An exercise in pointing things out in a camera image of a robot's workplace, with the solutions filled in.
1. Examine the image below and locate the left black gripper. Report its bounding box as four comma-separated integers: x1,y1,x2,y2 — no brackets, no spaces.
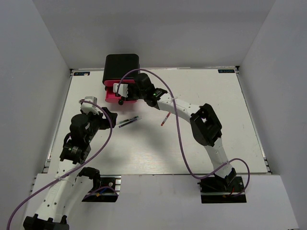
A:
84,107,118,143

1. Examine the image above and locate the pink drawer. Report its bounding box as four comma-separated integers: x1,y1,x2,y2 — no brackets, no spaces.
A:
105,87,137,105
103,80,135,87

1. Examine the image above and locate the pink top drawer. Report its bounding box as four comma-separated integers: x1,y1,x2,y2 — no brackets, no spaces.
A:
103,80,135,87

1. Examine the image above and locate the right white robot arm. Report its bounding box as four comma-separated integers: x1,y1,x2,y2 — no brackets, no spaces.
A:
121,69,236,191

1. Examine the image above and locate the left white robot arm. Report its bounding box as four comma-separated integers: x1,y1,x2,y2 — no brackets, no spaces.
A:
23,105,118,230

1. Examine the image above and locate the blue pen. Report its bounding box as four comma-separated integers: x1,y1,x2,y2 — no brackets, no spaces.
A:
118,117,141,128

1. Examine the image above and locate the green capped pen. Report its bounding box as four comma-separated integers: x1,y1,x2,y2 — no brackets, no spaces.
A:
117,115,139,125

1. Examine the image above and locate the black drawer cabinet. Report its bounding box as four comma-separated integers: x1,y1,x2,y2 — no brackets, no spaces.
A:
102,54,140,86

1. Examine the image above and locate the red pen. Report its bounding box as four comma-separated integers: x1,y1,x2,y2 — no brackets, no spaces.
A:
161,112,171,126

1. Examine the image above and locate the left blue corner label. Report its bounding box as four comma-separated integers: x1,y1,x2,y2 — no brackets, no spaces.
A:
73,71,90,76

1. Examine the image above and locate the blue corner label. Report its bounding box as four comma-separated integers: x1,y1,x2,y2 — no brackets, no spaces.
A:
218,69,235,73
73,71,90,76

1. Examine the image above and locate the right blue corner label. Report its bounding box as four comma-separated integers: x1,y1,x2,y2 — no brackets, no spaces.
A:
218,69,235,73

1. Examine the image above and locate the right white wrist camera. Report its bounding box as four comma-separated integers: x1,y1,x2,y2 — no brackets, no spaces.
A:
113,83,129,98

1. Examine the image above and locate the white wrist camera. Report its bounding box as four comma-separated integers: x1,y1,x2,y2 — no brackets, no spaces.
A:
113,83,129,98
80,96,99,115

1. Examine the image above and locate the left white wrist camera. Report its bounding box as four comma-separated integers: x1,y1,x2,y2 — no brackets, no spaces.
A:
80,96,99,115

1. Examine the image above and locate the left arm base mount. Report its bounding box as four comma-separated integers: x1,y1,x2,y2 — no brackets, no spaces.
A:
78,167,121,203

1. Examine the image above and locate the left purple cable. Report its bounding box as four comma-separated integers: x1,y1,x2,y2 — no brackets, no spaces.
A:
8,100,115,228

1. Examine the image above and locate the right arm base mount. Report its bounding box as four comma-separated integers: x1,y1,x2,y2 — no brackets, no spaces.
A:
197,176,247,204

